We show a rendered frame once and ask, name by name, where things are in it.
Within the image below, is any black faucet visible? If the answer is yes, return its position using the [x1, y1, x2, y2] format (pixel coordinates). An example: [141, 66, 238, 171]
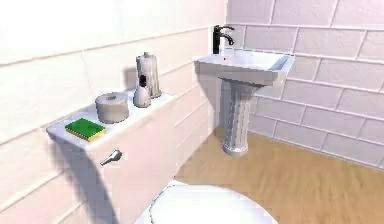
[212, 24, 236, 55]

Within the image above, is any tall grey paper towel roll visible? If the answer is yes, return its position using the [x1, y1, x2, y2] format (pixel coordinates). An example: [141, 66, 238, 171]
[135, 51, 163, 99]

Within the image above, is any small grey rounded bottle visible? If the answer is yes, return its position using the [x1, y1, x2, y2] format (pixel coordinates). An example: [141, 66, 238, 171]
[133, 85, 152, 109]

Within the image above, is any grey toilet paper roll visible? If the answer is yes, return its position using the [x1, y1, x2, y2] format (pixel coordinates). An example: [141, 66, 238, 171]
[94, 91, 130, 125]

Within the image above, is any green and yellow sponge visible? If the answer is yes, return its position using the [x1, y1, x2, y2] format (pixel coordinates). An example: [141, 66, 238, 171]
[64, 117, 107, 143]

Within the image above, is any white toilet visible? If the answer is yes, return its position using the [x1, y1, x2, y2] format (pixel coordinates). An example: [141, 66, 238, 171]
[45, 91, 279, 224]

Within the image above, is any white pedestal sink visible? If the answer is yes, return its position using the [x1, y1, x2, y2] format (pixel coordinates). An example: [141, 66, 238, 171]
[194, 48, 296, 157]

